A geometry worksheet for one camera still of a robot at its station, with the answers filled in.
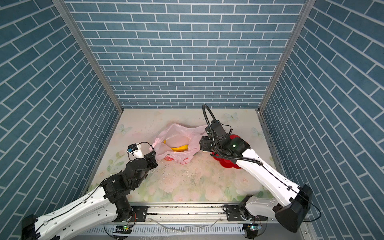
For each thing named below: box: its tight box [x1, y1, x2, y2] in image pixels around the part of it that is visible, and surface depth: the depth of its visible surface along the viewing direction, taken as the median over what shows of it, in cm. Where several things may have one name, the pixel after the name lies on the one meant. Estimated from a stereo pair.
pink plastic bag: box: [149, 123, 208, 165], surface depth 90 cm
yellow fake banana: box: [163, 140, 189, 152], surface depth 98 cm
